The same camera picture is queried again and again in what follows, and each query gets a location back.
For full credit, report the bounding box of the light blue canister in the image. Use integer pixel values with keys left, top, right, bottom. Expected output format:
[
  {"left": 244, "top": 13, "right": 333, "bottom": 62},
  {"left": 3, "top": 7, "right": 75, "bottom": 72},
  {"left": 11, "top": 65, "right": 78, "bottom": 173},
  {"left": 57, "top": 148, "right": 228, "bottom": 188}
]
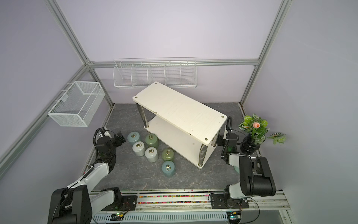
[
  {"left": 127, "top": 131, "right": 140, "bottom": 145},
  {"left": 162, "top": 161, "right": 176, "bottom": 177}
]

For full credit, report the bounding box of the grey canister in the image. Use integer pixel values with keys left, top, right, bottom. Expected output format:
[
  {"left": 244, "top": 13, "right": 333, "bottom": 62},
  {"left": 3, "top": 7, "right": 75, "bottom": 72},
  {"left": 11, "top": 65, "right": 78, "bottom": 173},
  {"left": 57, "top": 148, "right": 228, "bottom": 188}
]
[
  {"left": 145, "top": 147, "right": 158, "bottom": 163},
  {"left": 132, "top": 141, "right": 146, "bottom": 157}
]

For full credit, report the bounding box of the small green canister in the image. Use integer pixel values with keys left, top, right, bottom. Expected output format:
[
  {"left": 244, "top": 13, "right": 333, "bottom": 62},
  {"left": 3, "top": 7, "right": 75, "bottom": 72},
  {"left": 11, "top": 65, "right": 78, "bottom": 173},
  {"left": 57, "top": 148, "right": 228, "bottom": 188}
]
[{"left": 145, "top": 133, "right": 159, "bottom": 148}]

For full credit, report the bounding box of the large green canister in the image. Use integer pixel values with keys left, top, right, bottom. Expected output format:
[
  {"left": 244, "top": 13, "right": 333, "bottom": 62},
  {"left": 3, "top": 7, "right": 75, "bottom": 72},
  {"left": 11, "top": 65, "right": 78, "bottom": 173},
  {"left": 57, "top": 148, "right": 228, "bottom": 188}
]
[{"left": 161, "top": 148, "right": 174, "bottom": 161}]

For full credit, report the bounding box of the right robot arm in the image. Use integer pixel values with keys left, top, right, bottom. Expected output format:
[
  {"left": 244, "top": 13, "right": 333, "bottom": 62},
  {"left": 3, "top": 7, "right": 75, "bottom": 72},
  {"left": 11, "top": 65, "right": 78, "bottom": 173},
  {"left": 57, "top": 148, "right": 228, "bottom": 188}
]
[{"left": 217, "top": 133, "right": 277, "bottom": 208}]

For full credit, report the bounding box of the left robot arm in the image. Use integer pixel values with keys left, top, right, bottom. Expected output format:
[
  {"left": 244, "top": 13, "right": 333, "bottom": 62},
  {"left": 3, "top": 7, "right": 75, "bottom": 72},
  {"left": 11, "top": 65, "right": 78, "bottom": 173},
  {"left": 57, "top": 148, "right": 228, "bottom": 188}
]
[{"left": 48, "top": 127, "right": 125, "bottom": 224}]

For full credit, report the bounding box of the white two-tier shelf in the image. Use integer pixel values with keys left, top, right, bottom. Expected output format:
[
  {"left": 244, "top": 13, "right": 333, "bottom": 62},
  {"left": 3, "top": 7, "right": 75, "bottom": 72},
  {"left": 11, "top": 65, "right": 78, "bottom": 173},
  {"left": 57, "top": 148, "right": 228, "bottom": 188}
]
[{"left": 132, "top": 82, "right": 227, "bottom": 169}]

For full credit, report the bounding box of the artificial plant in black pot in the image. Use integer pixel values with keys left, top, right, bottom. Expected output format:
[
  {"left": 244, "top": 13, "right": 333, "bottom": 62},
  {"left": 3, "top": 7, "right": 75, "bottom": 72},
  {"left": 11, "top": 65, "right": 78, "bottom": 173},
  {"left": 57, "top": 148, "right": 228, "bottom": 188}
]
[{"left": 239, "top": 113, "right": 286, "bottom": 155}]

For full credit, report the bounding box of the white mesh basket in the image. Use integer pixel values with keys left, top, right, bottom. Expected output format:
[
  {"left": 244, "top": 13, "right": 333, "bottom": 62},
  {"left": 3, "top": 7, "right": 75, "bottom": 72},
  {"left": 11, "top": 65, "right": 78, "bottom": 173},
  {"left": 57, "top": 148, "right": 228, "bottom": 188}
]
[{"left": 48, "top": 81, "right": 105, "bottom": 127}]

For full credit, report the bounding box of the long white wire basket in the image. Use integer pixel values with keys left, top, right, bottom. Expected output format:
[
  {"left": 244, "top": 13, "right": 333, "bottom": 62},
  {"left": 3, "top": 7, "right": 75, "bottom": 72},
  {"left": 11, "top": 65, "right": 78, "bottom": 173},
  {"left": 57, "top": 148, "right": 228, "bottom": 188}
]
[{"left": 113, "top": 57, "right": 198, "bottom": 88}]

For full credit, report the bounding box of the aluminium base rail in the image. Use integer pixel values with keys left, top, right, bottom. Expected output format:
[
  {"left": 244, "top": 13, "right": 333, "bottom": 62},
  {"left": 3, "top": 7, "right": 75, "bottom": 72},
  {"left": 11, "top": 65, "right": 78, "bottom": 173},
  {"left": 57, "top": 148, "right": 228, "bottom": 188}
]
[{"left": 91, "top": 189, "right": 297, "bottom": 224}]

